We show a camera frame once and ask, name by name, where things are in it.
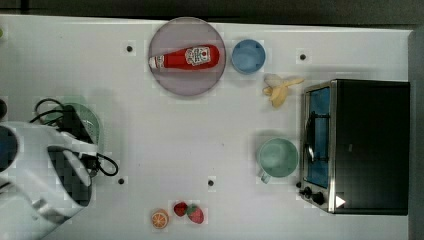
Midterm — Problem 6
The small red toy strawberry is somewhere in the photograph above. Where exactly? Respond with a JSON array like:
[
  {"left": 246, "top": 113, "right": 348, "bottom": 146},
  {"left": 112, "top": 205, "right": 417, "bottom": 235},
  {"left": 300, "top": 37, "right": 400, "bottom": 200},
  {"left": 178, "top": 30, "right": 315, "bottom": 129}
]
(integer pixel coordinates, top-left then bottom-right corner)
[{"left": 173, "top": 202, "right": 188, "bottom": 217}]

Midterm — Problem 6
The black pot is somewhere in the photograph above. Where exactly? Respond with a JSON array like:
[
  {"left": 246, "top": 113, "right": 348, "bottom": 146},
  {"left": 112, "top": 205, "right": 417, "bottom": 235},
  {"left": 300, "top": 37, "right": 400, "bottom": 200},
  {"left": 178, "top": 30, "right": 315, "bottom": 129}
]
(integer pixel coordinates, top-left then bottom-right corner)
[{"left": 0, "top": 99, "right": 7, "bottom": 119}]

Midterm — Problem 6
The red ketchup bottle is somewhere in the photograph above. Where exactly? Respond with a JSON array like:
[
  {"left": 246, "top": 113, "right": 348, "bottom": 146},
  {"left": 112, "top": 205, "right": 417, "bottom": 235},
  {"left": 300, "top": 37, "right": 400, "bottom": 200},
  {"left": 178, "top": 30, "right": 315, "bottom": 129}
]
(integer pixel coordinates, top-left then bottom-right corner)
[{"left": 148, "top": 44, "right": 221, "bottom": 71}]

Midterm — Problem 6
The peeled toy banana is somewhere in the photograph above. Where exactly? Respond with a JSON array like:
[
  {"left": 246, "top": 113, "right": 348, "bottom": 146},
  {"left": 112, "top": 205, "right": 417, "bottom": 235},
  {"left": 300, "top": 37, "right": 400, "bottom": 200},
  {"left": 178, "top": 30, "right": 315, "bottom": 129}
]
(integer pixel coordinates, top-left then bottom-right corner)
[{"left": 262, "top": 74, "right": 304, "bottom": 108}]

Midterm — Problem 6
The green mug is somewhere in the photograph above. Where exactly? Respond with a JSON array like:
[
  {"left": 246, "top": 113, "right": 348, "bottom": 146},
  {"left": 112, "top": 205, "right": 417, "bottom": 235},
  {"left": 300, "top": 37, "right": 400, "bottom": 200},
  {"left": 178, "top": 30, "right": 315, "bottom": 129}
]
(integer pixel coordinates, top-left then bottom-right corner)
[{"left": 256, "top": 138, "right": 299, "bottom": 184}]

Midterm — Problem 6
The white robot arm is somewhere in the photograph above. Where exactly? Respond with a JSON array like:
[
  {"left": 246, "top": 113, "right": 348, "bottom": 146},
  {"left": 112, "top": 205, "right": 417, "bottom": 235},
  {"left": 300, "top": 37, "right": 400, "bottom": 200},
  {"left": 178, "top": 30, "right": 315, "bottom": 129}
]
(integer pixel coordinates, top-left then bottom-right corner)
[{"left": 1, "top": 105, "right": 97, "bottom": 240}]

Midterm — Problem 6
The blue cup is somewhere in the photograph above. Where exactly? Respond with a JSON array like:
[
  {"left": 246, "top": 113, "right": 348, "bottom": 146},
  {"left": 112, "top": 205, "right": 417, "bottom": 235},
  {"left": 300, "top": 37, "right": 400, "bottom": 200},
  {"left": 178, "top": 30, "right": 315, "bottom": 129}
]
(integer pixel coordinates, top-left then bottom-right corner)
[{"left": 231, "top": 39, "right": 266, "bottom": 74}]

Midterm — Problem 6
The toy strawberry with leaves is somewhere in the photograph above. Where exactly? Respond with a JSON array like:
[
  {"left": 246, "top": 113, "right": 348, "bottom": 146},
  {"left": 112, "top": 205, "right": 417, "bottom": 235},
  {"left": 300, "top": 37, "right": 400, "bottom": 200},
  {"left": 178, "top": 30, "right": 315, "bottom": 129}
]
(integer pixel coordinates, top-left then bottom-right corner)
[{"left": 186, "top": 204, "right": 204, "bottom": 224}]

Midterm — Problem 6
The grey round plate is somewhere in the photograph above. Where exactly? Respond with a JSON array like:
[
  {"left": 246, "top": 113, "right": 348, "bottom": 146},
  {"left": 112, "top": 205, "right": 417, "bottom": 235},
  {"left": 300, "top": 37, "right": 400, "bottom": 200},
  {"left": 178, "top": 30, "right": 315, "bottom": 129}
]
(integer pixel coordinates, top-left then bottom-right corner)
[{"left": 148, "top": 17, "right": 226, "bottom": 96}]

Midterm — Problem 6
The black toaster oven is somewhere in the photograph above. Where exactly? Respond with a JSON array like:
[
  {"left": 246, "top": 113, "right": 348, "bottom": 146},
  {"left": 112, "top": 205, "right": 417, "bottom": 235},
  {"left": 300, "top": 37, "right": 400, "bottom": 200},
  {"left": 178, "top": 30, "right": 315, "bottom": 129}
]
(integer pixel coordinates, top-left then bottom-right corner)
[{"left": 297, "top": 79, "right": 410, "bottom": 216}]

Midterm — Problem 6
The toy orange slice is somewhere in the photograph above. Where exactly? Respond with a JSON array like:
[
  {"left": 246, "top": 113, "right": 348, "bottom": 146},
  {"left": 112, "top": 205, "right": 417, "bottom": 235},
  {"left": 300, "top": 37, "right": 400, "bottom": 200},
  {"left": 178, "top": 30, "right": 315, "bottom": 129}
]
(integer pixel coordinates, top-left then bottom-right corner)
[{"left": 151, "top": 209, "right": 169, "bottom": 229}]

